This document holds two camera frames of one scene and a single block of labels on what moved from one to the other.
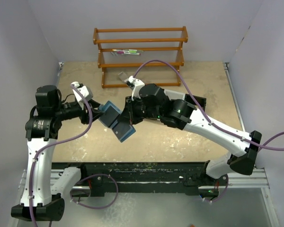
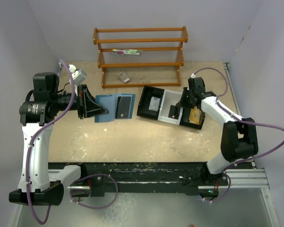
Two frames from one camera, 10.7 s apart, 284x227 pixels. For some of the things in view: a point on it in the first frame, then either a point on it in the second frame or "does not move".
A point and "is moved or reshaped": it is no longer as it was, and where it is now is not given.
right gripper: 129,110 → 183,103
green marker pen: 133,50 does not move
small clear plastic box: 122,76 does not move
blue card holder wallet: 110,113 → 110,102
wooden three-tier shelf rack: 152,56 does not move
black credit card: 121,129 is moved or reshaped
